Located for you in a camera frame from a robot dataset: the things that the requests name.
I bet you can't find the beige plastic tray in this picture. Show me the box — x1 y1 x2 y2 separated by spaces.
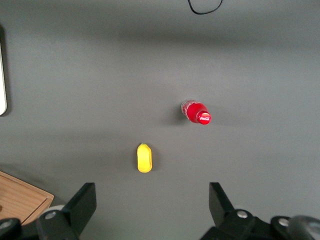
0 24 8 117

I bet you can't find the red cola bottle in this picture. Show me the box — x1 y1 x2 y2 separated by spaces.
180 98 213 126

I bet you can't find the black cable loop on table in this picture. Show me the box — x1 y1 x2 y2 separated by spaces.
187 0 224 15

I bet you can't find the yellow lemon toy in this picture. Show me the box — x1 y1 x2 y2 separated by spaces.
136 142 154 174

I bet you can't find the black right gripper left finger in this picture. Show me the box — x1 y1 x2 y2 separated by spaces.
36 182 97 240

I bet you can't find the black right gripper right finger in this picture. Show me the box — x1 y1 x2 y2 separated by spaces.
199 182 261 240

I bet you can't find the wooden drawer cabinet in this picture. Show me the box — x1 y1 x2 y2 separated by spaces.
0 170 55 226

